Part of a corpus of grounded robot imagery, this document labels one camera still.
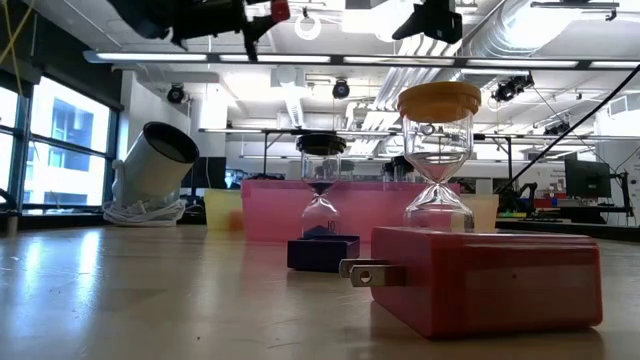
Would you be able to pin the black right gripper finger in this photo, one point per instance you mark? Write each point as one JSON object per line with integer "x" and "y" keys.
{"x": 435, "y": 22}

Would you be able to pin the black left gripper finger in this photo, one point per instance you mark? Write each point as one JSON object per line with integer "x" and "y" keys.
{"x": 257, "y": 24}

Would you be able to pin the small red cube charger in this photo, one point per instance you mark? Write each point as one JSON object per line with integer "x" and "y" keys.
{"x": 280, "y": 10}

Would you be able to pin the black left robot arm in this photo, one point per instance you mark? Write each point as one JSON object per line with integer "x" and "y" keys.
{"x": 140, "y": 15}

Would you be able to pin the rig light bar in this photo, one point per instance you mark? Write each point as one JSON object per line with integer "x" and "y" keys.
{"x": 150, "y": 56}

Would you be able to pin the orange cap hourglass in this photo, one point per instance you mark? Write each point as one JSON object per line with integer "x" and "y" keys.
{"x": 439, "y": 102}

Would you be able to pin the black cap hourglass blue sand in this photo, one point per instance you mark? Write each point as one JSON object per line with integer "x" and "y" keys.
{"x": 321, "y": 143}

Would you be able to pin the black computer monitor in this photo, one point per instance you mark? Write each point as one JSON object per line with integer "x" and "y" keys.
{"x": 205, "y": 172}
{"x": 587, "y": 177}

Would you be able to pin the red translucent plastic bin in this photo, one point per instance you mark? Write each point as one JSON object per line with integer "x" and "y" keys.
{"x": 270, "y": 210}

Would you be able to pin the yellow translucent plastic bin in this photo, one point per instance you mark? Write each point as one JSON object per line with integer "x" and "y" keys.
{"x": 222, "y": 210}

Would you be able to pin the black background desk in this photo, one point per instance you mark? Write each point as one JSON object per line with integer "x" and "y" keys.
{"x": 575, "y": 215}

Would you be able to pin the dark blue digital timer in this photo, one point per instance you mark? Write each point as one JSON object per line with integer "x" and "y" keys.
{"x": 320, "y": 255}

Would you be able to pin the silver ventilation duct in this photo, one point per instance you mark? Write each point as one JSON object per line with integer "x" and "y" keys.
{"x": 500, "y": 30}

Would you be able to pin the black ceiling camera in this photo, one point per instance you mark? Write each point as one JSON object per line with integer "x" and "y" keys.
{"x": 341, "y": 89}
{"x": 512, "y": 87}
{"x": 557, "y": 129}
{"x": 176, "y": 93}

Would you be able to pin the red wall charger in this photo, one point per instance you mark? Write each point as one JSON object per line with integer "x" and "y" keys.
{"x": 490, "y": 280}

